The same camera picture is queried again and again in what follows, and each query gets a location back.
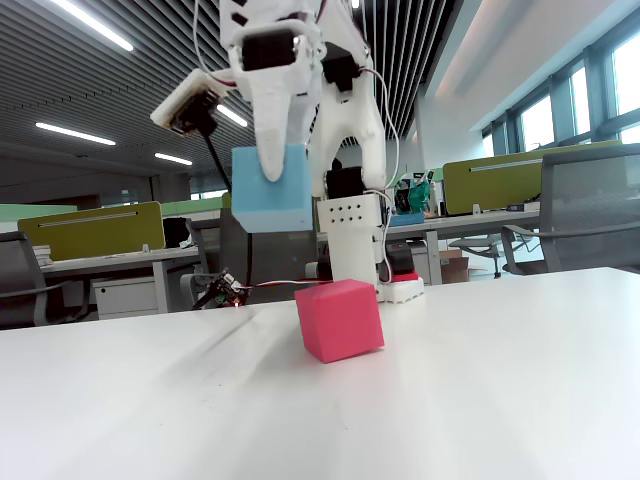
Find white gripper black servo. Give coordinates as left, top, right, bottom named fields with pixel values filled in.
left=229, top=20, right=326, bottom=182

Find blue foam cube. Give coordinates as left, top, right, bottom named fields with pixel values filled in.
left=230, top=142, right=314, bottom=234

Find red foam cube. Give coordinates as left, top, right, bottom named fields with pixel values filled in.
left=293, top=279, right=386, bottom=364

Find dark office chair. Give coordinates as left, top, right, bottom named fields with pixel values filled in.
left=179, top=192, right=331, bottom=311
left=0, top=230, right=96, bottom=331

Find green bag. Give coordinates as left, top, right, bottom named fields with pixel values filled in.
left=394, top=172, right=432, bottom=216

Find blue box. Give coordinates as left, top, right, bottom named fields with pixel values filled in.
left=387, top=212, right=427, bottom=229

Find black bag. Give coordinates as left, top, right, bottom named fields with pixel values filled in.
left=163, top=217, right=194, bottom=250

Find black controller board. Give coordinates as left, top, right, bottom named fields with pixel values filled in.
left=197, top=268, right=247, bottom=309

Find white office desk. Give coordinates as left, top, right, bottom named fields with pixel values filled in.
left=384, top=209, right=544, bottom=286
left=42, top=247, right=206, bottom=321

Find olive green desk divider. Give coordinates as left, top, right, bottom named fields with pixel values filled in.
left=442, top=139, right=624, bottom=216
left=17, top=201, right=166, bottom=262

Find small grey office chair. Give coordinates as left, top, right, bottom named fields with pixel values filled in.
left=448, top=233, right=506, bottom=279

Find brown cardboard box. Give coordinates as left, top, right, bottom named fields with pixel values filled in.
left=439, top=249, right=472, bottom=285

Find grey mesh office chair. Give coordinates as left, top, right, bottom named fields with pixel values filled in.
left=502, top=143, right=640, bottom=276

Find black camera cable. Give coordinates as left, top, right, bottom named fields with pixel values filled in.
left=198, top=117, right=252, bottom=296

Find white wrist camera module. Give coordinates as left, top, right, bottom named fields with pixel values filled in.
left=149, top=69, right=236, bottom=139

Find white red servo cable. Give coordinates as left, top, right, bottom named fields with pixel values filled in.
left=359, top=67, right=404, bottom=286

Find thin white servo wire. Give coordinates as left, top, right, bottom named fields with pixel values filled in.
left=192, top=0, right=236, bottom=89

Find red power wires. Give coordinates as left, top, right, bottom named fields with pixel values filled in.
left=238, top=279, right=336, bottom=292

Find white drawer pedestal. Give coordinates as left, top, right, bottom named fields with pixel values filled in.
left=92, top=275, right=169, bottom=321

